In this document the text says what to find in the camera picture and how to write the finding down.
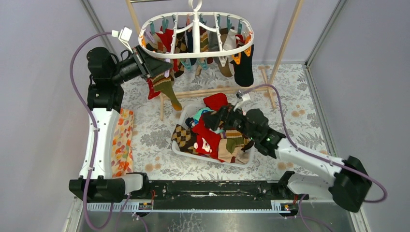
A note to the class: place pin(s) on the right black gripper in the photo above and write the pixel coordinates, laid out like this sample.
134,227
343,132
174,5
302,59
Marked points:
225,113

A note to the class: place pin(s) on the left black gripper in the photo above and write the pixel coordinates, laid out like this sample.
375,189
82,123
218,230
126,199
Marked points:
142,64

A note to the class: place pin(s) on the olive striped long sock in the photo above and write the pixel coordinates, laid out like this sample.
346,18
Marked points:
165,85

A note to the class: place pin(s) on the red snowflake christmas sock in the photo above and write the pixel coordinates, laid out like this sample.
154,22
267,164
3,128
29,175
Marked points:
152,92

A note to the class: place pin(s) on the dark navy sock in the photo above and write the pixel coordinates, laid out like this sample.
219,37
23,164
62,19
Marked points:
243,73

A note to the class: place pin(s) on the white round clip hanger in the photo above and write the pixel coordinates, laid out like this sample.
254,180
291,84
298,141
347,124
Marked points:
197,20

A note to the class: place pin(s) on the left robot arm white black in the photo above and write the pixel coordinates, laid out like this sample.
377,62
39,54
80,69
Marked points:
96,183

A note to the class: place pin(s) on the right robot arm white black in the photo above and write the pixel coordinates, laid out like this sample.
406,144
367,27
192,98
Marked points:
345,179

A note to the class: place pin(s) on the red sock behind basket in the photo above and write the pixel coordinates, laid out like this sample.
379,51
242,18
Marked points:
216,101

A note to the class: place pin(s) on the patchwork brown green sock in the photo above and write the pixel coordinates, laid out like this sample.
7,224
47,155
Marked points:
234,147

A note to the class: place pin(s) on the teal blue patterned sock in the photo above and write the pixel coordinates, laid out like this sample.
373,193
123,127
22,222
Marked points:
198,115

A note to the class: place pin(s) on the red hanging sock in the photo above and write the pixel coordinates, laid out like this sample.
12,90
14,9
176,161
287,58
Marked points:
166,38

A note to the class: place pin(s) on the red santa sock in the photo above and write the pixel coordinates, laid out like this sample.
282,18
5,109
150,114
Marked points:
207,142

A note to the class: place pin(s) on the white laundry basket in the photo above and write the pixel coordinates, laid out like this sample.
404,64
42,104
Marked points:
189,110

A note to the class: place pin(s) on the brown argyle sock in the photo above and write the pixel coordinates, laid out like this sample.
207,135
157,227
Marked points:
185,139

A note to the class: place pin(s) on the floral grey table mat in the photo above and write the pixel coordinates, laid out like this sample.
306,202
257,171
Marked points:
291,107

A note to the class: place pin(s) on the orange leaf patterned cloth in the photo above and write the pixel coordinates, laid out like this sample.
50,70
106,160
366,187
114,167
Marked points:
121,157

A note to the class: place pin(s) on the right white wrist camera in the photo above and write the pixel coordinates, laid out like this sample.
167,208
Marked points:
242,98

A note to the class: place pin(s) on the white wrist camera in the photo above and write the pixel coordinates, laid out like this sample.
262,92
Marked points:
123,36
242,98

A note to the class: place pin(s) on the wooden drying rack frame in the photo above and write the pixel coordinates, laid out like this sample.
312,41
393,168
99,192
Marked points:
231,90

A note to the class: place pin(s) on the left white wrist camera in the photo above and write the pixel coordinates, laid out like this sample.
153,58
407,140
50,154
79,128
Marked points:
123,36

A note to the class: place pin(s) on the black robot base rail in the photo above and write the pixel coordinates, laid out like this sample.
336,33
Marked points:
215,195

